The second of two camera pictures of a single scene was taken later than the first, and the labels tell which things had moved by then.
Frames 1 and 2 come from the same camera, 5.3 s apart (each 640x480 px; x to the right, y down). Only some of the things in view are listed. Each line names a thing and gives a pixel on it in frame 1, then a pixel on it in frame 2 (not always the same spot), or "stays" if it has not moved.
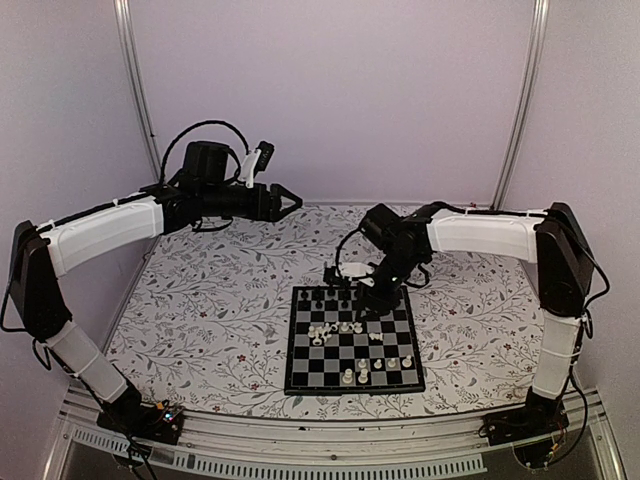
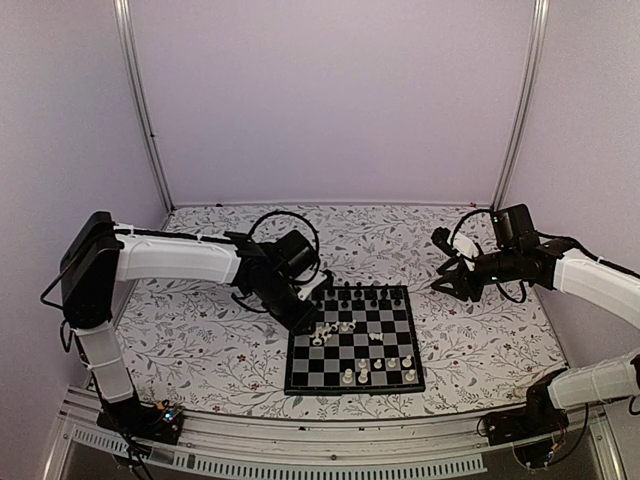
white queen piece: x=348 y=378 stays
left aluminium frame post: x=124 y=16 stays
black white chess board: x=333 y=350 stays
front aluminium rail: x=84 y=447 stays
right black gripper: x=383 y=304 → x=465 y=288
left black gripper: x=272 y=210 → x=301 y=321
